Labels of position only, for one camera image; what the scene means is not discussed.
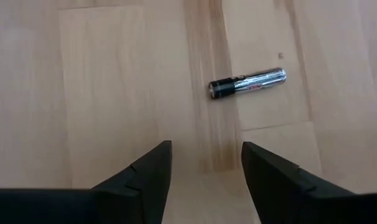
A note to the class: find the silver Energizer battery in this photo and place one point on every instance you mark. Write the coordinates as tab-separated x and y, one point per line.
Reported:
247	83

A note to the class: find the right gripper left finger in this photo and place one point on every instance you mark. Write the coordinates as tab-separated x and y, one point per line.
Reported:
129	199

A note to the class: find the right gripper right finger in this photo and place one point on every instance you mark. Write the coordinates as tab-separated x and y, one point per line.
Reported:
285	193

